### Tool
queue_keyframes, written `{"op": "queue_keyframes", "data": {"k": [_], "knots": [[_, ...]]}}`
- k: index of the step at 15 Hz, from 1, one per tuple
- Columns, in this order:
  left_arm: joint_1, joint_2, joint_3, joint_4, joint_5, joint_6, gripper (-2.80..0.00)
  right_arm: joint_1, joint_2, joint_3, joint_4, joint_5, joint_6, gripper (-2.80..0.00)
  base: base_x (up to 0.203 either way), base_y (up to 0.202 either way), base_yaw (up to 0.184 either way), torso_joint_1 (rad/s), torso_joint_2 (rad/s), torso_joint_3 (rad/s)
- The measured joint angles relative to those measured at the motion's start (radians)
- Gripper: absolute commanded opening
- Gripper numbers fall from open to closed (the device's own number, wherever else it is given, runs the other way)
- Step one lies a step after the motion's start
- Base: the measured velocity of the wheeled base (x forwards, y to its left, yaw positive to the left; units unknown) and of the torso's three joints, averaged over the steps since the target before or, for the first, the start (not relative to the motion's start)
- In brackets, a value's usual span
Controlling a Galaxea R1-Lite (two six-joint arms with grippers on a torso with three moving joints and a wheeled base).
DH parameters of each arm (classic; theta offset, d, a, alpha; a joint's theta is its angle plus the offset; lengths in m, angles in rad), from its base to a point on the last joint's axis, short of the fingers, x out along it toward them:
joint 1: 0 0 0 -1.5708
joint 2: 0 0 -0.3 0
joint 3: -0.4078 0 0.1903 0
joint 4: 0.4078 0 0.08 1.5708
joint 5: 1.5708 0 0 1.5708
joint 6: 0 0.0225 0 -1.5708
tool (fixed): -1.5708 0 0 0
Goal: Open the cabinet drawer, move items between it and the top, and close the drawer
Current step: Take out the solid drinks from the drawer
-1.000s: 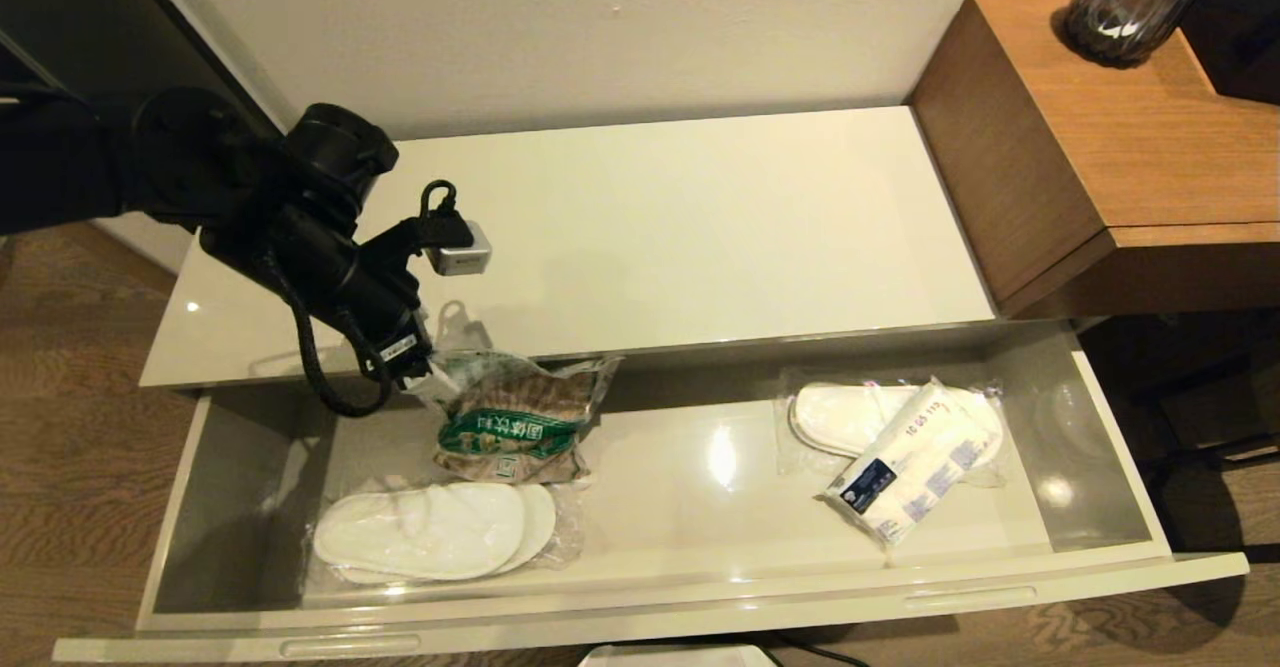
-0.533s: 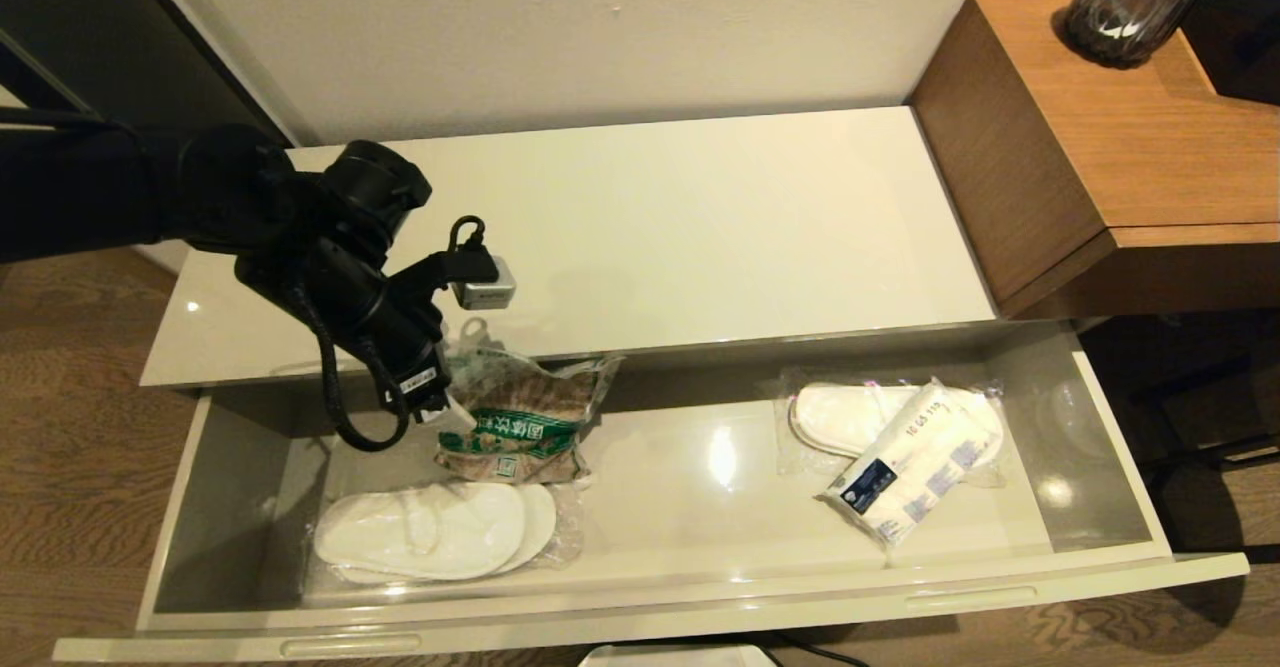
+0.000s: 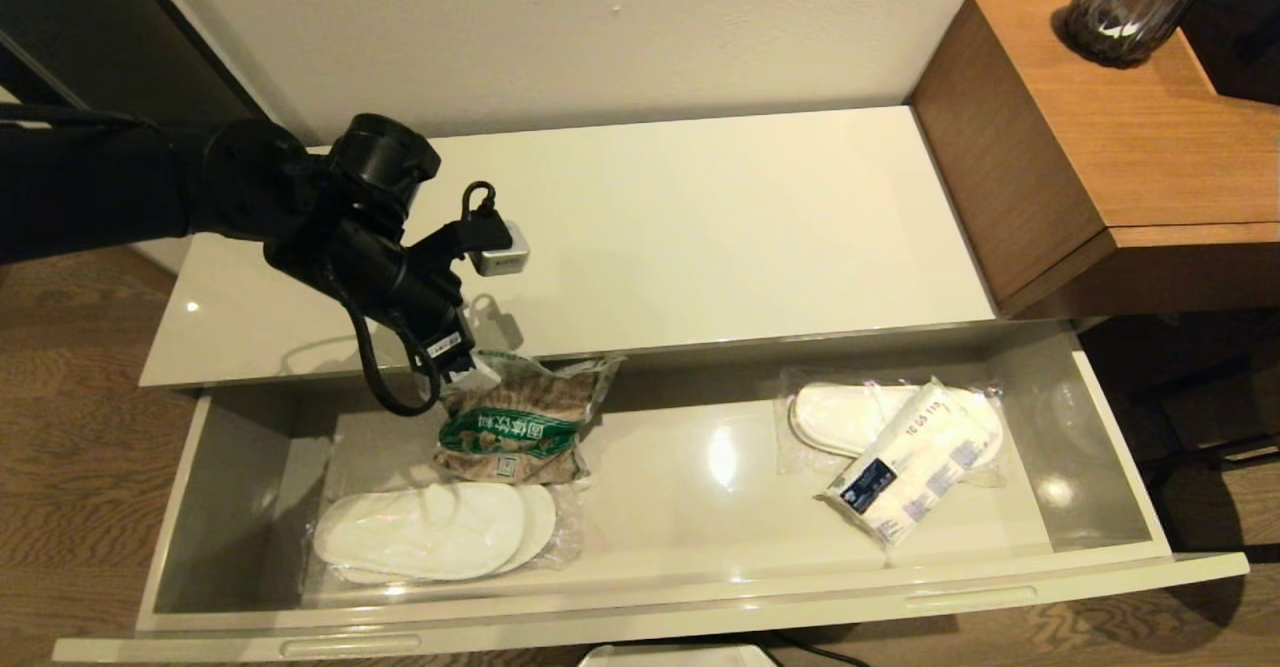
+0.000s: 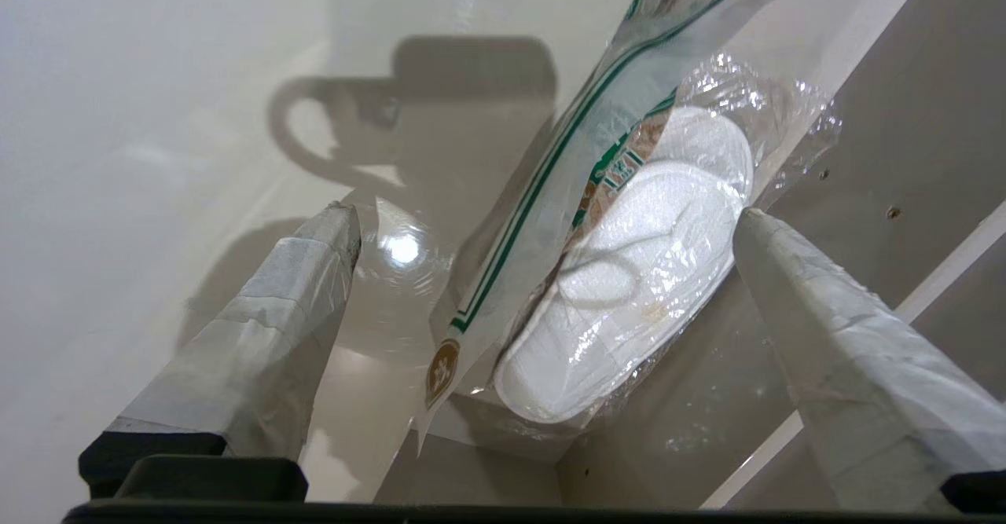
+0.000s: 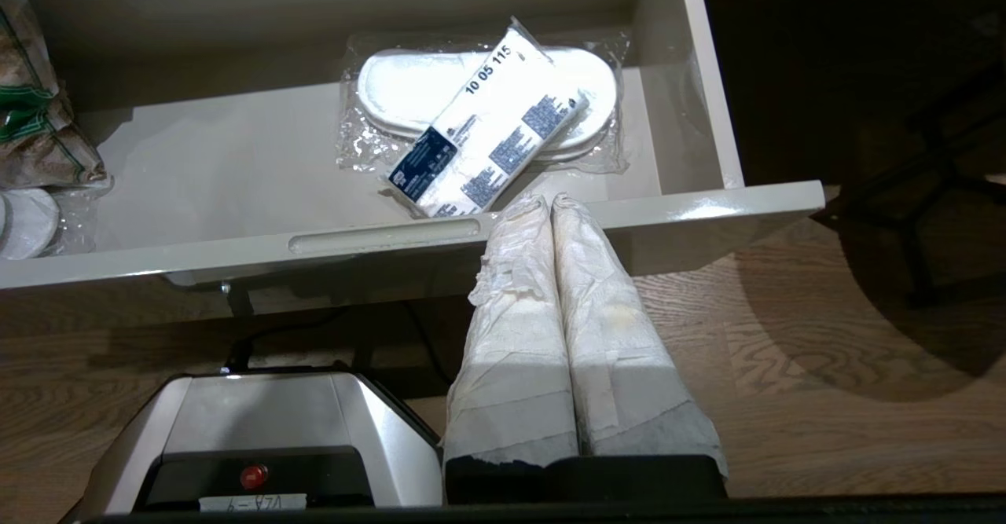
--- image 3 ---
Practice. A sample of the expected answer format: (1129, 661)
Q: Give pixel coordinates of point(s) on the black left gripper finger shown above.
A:
(453, 375)
(483, 372)

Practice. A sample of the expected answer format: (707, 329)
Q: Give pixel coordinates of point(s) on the dark wardrobe panel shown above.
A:
(100, 27)

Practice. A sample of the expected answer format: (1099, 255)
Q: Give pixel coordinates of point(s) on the beige glossy cabinet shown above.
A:
(700, 227)

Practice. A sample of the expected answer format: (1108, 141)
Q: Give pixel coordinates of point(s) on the brown wooden desk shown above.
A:
(1100, 147)

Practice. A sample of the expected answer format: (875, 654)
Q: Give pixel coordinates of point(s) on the black box on desk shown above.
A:
(1240, 37)

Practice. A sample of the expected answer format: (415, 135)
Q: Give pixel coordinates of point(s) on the beige cabinet drawer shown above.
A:
(700, 507)

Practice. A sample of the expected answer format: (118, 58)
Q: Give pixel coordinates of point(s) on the dark ribbed glass vase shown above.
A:
(1130, 7)

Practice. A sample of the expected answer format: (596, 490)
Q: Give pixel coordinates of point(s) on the clear bag green band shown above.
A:
(520, 417)

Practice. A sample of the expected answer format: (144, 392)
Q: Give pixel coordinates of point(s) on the white slippers in clear bag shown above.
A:
(420, 532)
(840, 412)

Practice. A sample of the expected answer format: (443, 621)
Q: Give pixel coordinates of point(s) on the black metal chair frame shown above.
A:
(1210, 450)

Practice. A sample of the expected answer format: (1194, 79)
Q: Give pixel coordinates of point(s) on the white tissue pack blue label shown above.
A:
(905, 469)

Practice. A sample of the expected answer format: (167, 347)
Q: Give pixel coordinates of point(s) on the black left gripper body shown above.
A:
(400, 287)

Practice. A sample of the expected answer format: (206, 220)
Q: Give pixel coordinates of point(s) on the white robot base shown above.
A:
(680, 659)

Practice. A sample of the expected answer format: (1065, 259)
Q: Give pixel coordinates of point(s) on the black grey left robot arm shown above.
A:
(150, 187)

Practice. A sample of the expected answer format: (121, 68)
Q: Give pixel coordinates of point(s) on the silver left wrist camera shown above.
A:
(500, 249)

